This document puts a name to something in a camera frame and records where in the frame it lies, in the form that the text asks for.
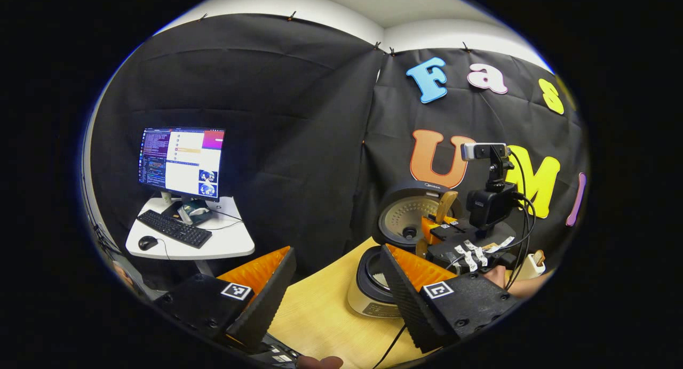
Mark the black computer mouse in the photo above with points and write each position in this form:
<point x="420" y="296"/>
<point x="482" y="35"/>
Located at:
<point x="148" y="243"/>

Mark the black backdrop cloth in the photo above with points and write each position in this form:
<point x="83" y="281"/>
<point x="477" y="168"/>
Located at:
<point x="293" y="118"/>

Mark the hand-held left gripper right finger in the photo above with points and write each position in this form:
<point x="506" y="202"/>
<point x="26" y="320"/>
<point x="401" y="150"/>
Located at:
<point x="408" y="305"/>

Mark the toasted bread slice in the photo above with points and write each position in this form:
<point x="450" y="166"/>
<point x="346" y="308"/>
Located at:
<point x="539" y="257"/>

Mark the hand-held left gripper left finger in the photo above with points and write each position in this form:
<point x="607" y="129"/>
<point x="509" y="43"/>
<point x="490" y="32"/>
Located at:
<point x="267" y="305"/>

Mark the white toaster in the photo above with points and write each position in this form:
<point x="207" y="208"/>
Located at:
<point x="533" y="270"/>

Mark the white side table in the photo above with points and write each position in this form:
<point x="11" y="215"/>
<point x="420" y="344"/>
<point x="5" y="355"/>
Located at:
<point x="229" y="241"/>

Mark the wooden spoon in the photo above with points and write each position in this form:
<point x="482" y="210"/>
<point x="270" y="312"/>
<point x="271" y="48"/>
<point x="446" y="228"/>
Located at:
<point x="447" y="206"/>

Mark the computer monitor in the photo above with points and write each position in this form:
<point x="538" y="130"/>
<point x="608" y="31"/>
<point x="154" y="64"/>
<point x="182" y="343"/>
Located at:
<point x="181" y="161"/>

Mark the black keyboard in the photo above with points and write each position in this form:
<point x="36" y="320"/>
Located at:
<point x="173" y="229"/>

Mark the dark teal object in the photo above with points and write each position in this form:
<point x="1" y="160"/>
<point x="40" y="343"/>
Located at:
<point x="196" y="211"/>

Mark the dark grey rice cooker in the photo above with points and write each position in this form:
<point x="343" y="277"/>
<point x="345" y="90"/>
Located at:
<point x="403" y="214"/>

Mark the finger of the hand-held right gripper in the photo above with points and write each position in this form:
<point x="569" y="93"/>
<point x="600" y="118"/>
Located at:
<point x="458" y="225"/>
<point x="431" y="230"/>

